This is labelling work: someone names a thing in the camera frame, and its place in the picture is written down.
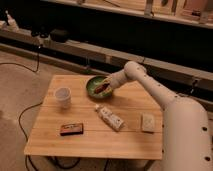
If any white squeeze tube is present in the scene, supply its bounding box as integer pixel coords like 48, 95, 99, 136
95, 104, 124, 132

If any black device on ledge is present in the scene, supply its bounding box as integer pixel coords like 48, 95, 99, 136
50, 29, 69, 43

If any wooden table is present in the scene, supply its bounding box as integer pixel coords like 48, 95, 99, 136
24, 75, 162, 160

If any dark rectangular tin box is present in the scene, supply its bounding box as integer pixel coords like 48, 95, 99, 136
60, 123, 84, 136

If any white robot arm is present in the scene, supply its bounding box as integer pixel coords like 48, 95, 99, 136
103, 61, 213, 171

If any white bottle on ledge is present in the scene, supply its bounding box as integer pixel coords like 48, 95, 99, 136
5, 11, 19, 31

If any black floor cable left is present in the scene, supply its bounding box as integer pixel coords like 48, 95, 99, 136
0, 46, 81, 171

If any pale rectangular sponge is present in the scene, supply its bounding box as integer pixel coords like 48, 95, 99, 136
141, 114, 155, 133

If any red chili pepper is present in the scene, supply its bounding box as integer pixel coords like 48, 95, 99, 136
94, 83, 109, 94

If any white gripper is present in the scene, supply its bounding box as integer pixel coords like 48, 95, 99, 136
101, 72, 126, 94

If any green ceramic bowl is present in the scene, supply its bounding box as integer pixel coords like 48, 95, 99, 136
86, 76, 113, 99

